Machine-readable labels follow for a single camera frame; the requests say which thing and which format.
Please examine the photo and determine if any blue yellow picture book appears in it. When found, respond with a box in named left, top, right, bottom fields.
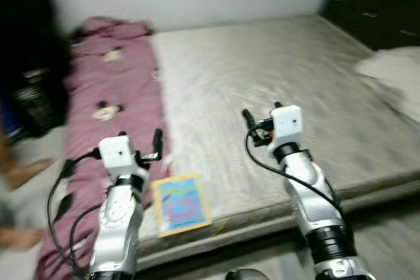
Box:
left=150, top=173, right=213, bottom=239

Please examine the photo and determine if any mauve printed quilt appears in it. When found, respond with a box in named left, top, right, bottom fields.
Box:
left=35, top=16, right=173, bottom=280

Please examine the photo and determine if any white pillow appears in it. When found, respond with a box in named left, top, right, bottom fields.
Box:
left=354, top=45, right=420, bottom=125

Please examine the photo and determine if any grey quilted mattress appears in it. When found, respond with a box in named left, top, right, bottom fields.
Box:
left=135, top=12, right=420, bottom=273

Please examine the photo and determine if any black printed bag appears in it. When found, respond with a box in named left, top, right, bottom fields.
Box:
left=12, top=67, right=68, bottom=138

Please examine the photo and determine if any silver right robot leg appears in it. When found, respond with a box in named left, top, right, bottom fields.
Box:
left=226, top=268, right=271, bottom=280

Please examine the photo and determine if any black tufted headboard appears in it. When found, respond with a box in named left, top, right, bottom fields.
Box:
left=320, top=0, right=420, bottom=52

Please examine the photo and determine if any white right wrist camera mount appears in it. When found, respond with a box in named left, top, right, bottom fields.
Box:
left=270, top=104, right=305, bottom=147

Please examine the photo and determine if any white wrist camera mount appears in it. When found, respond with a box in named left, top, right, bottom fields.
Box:
left=270, top=104, right=305, bottom=147
left=98, top=134, right=140, bottom=180

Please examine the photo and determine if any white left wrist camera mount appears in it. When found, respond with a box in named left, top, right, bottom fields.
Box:
left=98, top=134, right=140, bottom=180

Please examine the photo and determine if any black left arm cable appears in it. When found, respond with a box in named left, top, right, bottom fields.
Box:
left=45, top=152, right=100, bottom=279

